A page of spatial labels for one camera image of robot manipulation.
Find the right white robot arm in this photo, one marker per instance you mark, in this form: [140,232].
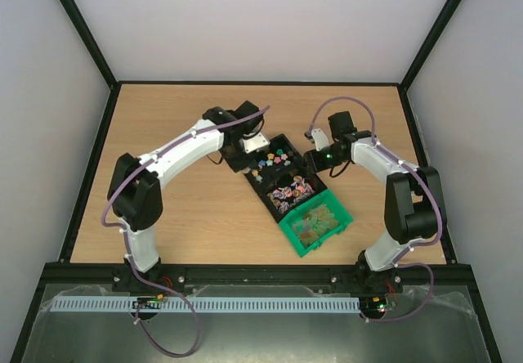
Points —
[414,209]

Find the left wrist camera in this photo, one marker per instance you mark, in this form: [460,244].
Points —
[255,143]

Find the light blue slotted duct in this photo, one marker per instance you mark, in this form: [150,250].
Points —
[207,305]

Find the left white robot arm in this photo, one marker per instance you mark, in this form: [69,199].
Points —
[135,201]

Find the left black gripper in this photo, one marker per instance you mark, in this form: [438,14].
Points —
[239,165]

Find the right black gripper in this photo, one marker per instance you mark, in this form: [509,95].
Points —
[310,158]

